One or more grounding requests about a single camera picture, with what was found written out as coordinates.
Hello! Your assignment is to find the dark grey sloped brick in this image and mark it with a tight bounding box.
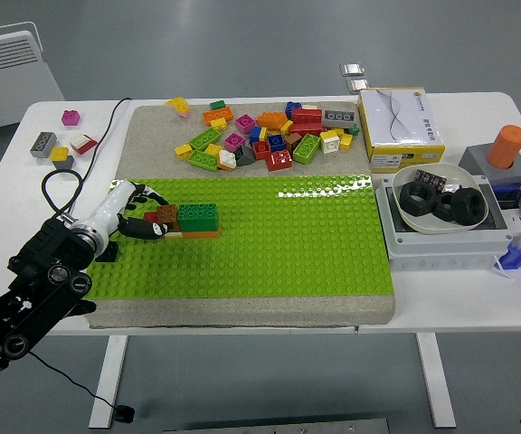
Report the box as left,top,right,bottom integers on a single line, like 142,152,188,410
234,144,256,167

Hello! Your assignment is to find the large orange brick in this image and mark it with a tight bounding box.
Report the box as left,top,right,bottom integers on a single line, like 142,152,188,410
255,111,289,130

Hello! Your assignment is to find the grey white junction box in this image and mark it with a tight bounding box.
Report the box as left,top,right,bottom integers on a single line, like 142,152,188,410
374,174,514,272

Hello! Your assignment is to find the long orange brick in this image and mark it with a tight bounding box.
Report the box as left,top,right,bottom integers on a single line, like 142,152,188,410
202,108,234,127

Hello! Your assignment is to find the white panel heater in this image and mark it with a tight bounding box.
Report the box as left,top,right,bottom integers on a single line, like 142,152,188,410
0,21,66,135

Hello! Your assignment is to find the white zip tie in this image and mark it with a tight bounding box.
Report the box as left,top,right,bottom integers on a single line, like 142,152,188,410
494,255,516,281

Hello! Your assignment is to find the small black hex nut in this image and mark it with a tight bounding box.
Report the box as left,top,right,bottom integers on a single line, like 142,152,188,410
432,192,459,222

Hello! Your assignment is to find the large dark green brick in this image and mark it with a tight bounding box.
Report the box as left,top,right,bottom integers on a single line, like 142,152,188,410
176,203,220,233

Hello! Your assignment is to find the large red brick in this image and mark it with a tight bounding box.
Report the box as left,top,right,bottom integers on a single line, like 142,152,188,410
290,108,324,126
289,122,324,137

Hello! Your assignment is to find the orange cylinder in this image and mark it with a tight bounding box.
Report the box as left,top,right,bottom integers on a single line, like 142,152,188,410
486,124,521,171

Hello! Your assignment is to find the red brick with white print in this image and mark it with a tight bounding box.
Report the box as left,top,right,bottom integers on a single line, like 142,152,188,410
265,150,294,173

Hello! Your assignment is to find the grey-brown mat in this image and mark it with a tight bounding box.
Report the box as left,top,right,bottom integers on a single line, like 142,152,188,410
81,101,397,329

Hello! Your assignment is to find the white table leg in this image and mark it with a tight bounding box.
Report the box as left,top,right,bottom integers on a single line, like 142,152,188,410
88,334,129,429
415,332,457,429

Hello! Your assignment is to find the long lime green brick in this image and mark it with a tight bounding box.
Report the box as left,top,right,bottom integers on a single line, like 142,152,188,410
292,134,321,165
186,149,220,172
188,127,223,152

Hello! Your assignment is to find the thin black cable with plug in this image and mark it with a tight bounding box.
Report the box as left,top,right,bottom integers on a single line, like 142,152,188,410
27,350,137,425

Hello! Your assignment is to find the grey block with hole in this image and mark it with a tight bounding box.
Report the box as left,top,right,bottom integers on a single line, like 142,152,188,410
458,143,521,185

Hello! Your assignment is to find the large black hex nut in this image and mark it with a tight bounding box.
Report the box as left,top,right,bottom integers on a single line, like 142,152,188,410
399,181,438,219
450,187,488,226

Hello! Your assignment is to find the green studded baseplate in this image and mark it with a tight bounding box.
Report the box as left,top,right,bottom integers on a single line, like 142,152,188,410
86,175,395,300

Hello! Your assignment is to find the long black cable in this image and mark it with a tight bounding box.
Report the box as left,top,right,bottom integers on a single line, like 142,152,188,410
41,97,133,223

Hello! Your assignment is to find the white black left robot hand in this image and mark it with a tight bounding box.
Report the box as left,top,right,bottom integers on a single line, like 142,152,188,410
77,179,172,248

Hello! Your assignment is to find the purple circuit board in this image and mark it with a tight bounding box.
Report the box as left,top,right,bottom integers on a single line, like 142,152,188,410
412,168,450,191

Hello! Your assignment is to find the white yellow cardboard box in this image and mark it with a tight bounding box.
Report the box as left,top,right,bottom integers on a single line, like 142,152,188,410
358,87,446,175

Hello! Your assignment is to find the grey three-hole brick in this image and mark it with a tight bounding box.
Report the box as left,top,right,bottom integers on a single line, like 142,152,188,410
29,131,58,158
321,109,356,129

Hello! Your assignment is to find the white bowl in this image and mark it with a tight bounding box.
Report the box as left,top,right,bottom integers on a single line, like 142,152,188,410
391,162,490,235

